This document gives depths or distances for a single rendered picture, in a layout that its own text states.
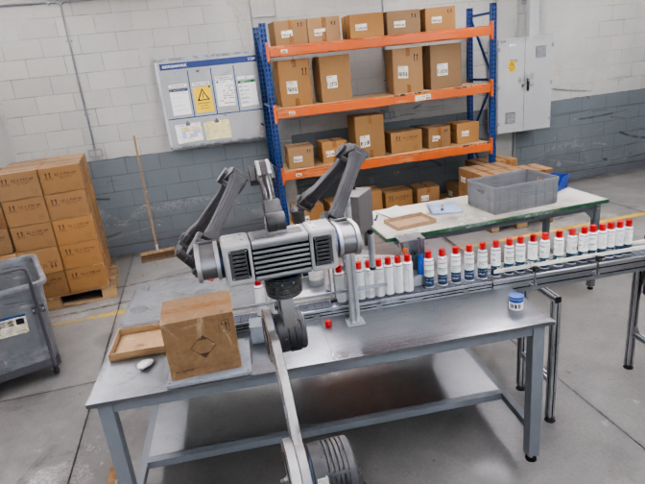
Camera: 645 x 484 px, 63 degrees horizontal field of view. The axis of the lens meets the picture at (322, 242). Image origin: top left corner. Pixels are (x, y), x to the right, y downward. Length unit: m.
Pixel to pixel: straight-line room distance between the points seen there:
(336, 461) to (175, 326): 0.94
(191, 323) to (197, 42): 4.90
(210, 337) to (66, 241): 3.49
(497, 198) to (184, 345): 2.79
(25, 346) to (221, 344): 2.35
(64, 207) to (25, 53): 2.11
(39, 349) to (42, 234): 1.51
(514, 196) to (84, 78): 4.87
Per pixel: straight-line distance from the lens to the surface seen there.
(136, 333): 2.93
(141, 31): 6.78
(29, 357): 4.48
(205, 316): 2.26
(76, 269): 5.70
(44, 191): 5.53
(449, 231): 4.12
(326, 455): 1.69
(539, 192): 4.52
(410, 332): 2.53
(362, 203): 2.44
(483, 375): 3.35
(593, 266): 3.23
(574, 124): 8.74
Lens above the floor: 2.07
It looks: 19 degrees down
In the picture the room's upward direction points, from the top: 6 degrees counter-clockwise
